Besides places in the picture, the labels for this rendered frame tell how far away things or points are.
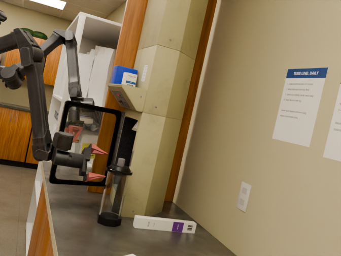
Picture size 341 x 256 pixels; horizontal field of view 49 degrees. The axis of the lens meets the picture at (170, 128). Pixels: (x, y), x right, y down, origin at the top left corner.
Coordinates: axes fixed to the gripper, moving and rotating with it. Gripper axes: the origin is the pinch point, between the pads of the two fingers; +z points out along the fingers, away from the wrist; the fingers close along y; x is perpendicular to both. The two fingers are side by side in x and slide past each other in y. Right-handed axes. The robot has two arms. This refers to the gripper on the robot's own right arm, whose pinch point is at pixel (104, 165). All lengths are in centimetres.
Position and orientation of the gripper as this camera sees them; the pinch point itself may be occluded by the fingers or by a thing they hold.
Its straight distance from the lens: 155.2
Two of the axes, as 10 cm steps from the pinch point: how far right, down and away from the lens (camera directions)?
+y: 0.2, -9.1, 4.2
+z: 9.1, 1.9, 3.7
